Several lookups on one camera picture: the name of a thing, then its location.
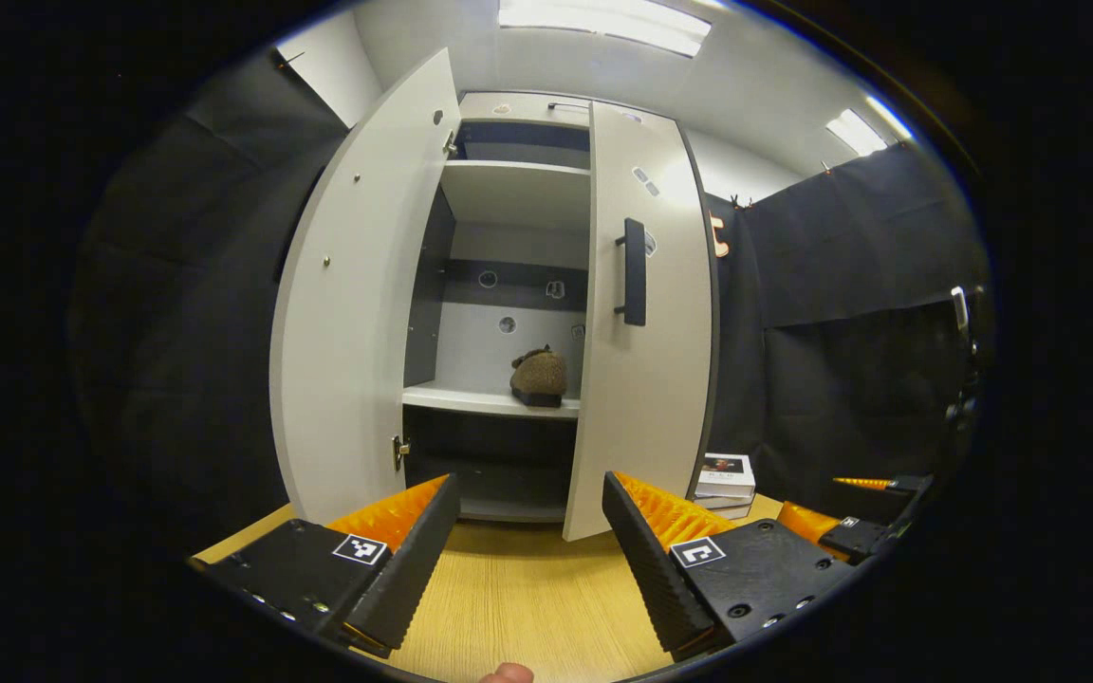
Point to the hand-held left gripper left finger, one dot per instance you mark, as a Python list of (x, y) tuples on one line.
[(409, 574)]

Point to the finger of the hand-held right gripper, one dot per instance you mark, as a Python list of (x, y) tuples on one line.
[(907, 484), (850, 539)]

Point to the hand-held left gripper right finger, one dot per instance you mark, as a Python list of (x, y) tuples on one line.
[(651, 569)]

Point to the grey cabinet door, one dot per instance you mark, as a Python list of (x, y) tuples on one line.
[(670, 398), (357, 304)]

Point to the brown fuzzy shoe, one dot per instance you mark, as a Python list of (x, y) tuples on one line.
[(539, 375)]

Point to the grey cabinet drawer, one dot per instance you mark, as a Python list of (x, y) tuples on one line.
[(523, 106)]

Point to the plain white book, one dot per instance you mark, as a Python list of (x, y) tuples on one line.
[(722, 507)]

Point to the black backdrop cloth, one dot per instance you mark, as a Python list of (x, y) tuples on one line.
[(850, 285), (186, 313)]

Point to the small ceiling light panel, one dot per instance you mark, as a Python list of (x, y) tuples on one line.
[(864, 128)]

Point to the large ceiling light panel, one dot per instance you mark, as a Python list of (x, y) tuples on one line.
[(603, 24)]

